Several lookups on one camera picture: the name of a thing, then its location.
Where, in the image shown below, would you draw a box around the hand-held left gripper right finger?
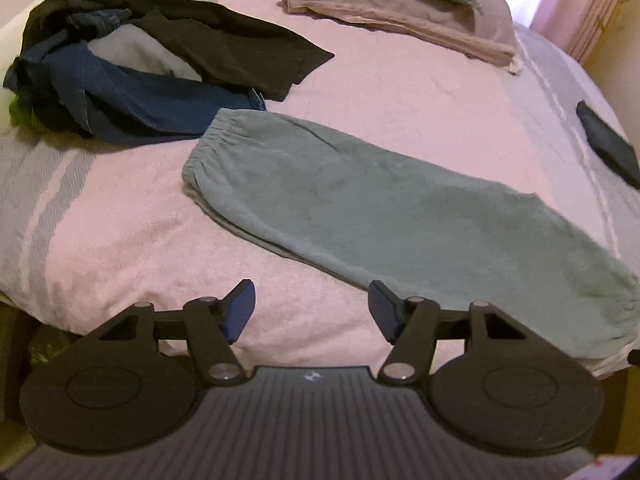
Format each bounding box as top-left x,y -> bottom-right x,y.
367,280 -> 527,386

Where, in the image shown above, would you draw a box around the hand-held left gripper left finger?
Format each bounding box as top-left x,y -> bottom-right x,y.
97,280 -> 257,386

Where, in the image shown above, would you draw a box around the sage green pants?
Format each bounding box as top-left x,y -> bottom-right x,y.
181,108 -> 640,367

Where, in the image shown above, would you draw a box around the black pants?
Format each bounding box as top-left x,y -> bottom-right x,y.
20,0 -> 335,102

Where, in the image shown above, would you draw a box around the pink striped bed blanket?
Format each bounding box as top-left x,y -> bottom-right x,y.
0,0 -> 640,378

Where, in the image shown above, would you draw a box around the blue jeans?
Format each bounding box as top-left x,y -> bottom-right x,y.
2,7 -> 268,147

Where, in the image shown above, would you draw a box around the grey cloth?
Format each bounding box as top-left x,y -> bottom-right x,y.
87,25 -> 204,82

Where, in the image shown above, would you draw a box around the dark flat object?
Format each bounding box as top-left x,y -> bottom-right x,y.
576,100 -> 640,189

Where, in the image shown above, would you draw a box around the bright green cloth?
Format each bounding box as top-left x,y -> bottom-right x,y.
7,91 -> 47,132

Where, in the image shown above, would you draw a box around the beige pillow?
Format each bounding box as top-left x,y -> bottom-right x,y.
279,0 -> 524,77

